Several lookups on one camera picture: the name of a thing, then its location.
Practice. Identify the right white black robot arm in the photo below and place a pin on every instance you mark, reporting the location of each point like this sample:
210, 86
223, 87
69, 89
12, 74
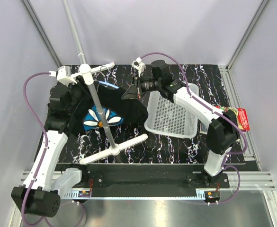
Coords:
221, 126

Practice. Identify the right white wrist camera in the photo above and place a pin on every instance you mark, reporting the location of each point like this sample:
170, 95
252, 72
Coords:
139, 66

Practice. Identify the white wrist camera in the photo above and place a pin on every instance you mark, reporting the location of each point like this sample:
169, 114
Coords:
63, 75
139, 66

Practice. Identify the red cover book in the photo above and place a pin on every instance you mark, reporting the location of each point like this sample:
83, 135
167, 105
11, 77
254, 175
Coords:
241, 117

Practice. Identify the black marbled table mat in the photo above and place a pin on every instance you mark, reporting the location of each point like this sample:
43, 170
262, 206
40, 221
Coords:
157, 149

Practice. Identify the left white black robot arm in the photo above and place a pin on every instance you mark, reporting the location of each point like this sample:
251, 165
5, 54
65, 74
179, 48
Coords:
39, 194

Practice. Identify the light blue clothes hanger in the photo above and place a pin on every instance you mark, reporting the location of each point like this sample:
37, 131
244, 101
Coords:
105, 83

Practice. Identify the white plastic mesh basket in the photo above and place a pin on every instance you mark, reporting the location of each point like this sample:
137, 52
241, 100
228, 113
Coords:
169, 119

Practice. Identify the grey white garment rack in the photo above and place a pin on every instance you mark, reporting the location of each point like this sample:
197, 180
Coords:
86, 72

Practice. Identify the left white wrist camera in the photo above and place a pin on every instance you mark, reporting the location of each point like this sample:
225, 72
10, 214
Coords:
63, 75

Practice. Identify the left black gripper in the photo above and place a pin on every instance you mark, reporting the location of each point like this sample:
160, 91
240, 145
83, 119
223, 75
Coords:
80, 86

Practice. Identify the black daisy print t-shirt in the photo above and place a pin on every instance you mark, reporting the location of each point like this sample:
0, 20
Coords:
117, 112

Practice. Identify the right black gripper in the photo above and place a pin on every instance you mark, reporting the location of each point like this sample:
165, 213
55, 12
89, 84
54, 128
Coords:
134, 92

